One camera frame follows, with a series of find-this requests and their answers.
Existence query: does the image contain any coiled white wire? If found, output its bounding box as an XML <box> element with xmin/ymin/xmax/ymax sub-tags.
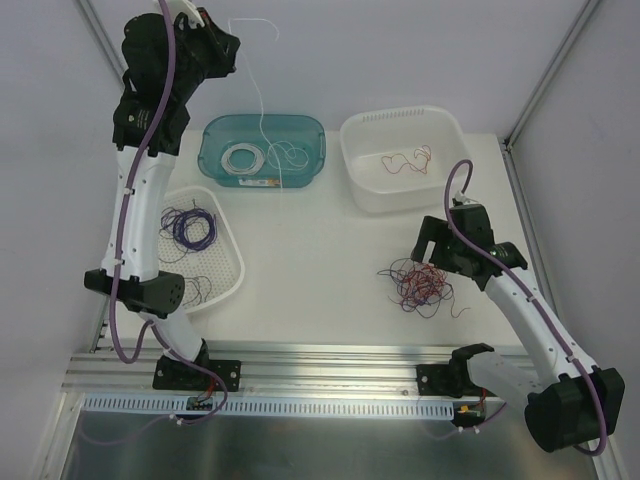
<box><xmin>221</xmin><ymin>142</ymin><xmax>266</xmax><ymax>176</ymax></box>

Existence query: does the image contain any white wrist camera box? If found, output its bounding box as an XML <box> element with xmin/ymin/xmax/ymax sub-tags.
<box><xmin>163</xmin><ymin>0</ymin><xmax>205</xmax><ymax>27</ymax></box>

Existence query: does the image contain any teal plastic bin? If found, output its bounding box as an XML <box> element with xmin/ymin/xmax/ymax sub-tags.
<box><xmin>197</xmin><ymin>114</ymin><xmax>326</xmax><ymax>188</ymax></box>

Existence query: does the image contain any aluminium frame rail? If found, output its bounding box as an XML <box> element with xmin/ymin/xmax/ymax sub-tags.
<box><xmin>64</xmin><ymin>339</ymin><xmax>531</xmax><ymax>401</ymax></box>

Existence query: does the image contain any white wire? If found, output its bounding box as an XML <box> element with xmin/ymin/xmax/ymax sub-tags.
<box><xmin>228</xmin><ymin>17</ymin><xmax>311</xmax><ymax>191</ymax></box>
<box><xmin>221</xmin><ymin>142</ymin><xmax>266</xmax><ymax>176</ymax></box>

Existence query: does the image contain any white tub basket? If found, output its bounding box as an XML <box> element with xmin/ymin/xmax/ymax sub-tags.
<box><xmin>339</xmin><ymin>105</ymin><xmax>471</xmax><ymax>214</ymax></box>

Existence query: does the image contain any coiled purple wire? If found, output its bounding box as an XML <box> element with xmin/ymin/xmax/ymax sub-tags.
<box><xmin>172</xmin><ymin>208</ymin><xmax>219</xmax><ymax>251</ymax></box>

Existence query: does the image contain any red wire in tub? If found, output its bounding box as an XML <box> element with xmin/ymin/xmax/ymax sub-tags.
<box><xmin>380</xmin><ymin>144</ymin><xmax>434</xmax><ymax>176</ymax></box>

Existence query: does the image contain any white slotted cable duct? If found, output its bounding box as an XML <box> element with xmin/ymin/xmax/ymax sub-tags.
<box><xmin>83</xmin><ymin>394</ymin><xmax>454</xmax><ymax>421</ymax></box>

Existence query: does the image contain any purple wire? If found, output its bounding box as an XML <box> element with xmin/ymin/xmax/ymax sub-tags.
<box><xmin>172</xmin><ymin>208</ymin><xmax>219</xmax><ymax>251</ymax></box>
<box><xmin>377</xmin><ymin>257</ymin><xmax>471</xmax><ymax>321</ymax></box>
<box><xmin>182</xmin><ymin>274</ymin><xmax>214</xmax><ymax>307</ymax></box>

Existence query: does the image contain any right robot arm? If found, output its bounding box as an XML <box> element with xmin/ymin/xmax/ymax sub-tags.
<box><xmin>411</xmin><ymin>202</ymin><xmax>625</xmax><ymax>456</ymax></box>

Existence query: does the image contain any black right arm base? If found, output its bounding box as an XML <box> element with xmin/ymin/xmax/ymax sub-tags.
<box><xmin>415</xmin><ymin>343</ymin><xmax>495</xmax><ymax>399</ymax></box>

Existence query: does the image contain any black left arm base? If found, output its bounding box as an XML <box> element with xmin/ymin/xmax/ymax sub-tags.
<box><xmin>152</xmin><ymin>351</ymin><xmax>242</xmax><ymax>392</ymax></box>

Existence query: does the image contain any white perforated tray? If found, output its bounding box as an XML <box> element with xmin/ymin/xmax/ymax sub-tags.
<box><xmin>158</xmin><ymin>186</ymin><xmax>246</xmax><ymax>315</ymax></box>

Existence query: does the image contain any loose purple wire in tray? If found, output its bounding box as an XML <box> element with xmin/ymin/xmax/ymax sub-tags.
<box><xmin>182</xmin><ymin>274</ymin><xmax>214</xmax><ymax>307</ymax></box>

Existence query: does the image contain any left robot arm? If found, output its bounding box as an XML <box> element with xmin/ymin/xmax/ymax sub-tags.
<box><xmin>84</xmin><ymin>1</ymin><xmax>241</xmax><ymax>392</ymax></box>

